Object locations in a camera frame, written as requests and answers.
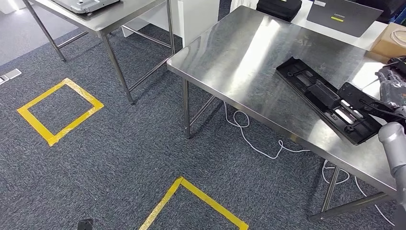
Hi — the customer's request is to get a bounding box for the cardboard box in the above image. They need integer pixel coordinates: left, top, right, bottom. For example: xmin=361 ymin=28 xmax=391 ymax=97
xmin=370 ymin=22 xmax=406 ymax=58

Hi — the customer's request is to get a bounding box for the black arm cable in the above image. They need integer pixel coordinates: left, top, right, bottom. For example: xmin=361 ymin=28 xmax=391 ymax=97
xmin=359 ymin=99 xmax=406 ymax=121

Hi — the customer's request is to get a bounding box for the metal floor socket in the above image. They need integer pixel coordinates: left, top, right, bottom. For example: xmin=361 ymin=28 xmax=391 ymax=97
xmin=0 ymin=68 xmax=22 ymax=86

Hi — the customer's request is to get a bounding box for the large stainless steel workbench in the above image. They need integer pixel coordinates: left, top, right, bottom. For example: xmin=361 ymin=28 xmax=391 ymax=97
xmin=166 ymin=5 xmax=406 ymax=223

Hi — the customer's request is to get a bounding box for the grey laptop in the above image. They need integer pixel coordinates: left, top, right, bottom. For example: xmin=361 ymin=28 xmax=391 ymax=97
xmin=306 ymin=0 xmax=384 ymax=38

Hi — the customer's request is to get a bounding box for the black plastic mounting plate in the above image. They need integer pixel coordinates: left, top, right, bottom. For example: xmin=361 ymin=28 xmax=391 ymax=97
xmin=275 ymin=56 xmax=383 ymax=146

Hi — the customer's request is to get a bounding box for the black carry case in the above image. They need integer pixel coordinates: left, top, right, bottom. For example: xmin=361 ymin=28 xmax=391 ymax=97
xmin=256 ymin=0 xmax=303 ymax=22

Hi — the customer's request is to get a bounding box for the yellow floor tape square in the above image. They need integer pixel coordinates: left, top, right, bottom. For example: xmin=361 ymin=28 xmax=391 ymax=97
xmin=138 ymin=176 xmax=249 ymax=230
xmin=16 ymin=78 xmax=105 ymax=147

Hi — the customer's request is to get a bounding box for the black handheld device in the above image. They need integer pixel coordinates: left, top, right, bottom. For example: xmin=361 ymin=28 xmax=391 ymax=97
xmin=382 ymin=56 xmax=406 ymax=77

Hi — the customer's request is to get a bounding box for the white floor cable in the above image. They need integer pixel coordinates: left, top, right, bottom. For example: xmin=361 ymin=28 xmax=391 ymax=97
xmin=223 ymin=101 xmax=395 ymax=227

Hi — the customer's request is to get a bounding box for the grey stamped metal panel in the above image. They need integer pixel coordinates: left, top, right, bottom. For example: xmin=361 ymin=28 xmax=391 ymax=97
xmin=50 ymin=0 xmax=121 ymax=14

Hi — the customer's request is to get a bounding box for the coiled white cable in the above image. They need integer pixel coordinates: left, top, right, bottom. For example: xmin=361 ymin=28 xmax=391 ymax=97
xmin=389 ymin=28 xmax=406 ymax=48

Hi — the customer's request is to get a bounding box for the white cabinet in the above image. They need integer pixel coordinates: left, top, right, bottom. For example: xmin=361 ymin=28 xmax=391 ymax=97
xmin=121 ymin=0 xmax=220 ymax=48

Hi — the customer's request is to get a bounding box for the stainless steel table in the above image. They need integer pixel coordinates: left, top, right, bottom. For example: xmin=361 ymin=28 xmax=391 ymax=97
xmin=21 ymin=0 xmax=177 ymax=106

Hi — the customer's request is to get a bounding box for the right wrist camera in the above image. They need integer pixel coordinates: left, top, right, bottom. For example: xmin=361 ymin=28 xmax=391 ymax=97
xmin=337 ymin=81 xmax=399 ymax=121

